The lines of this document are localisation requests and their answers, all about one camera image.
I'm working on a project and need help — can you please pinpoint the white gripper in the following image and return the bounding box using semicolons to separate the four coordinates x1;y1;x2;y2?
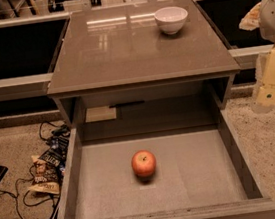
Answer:
238;3;275;114

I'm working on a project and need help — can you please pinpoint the red apple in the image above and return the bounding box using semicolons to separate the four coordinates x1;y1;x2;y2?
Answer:
131;150;157;178

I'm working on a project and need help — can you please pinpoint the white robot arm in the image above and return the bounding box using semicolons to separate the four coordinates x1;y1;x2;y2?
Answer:
238;0;275;114

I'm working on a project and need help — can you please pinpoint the open grey top drawer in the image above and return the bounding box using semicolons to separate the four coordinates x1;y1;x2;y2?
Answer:
57;111;275;219

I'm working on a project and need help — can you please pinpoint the grey cabinet with glossy top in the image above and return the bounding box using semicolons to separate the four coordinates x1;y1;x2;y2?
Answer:
36;0;247;133

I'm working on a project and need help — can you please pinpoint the white ceramic bowl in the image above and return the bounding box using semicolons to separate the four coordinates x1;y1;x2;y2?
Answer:
154;6;189;35

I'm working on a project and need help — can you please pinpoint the dark blue snack bag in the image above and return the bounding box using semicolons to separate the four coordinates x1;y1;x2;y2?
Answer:
39;135;69;175

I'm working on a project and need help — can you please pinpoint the tan snack bag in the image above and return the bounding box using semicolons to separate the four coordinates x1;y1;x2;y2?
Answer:
29;155;60;195

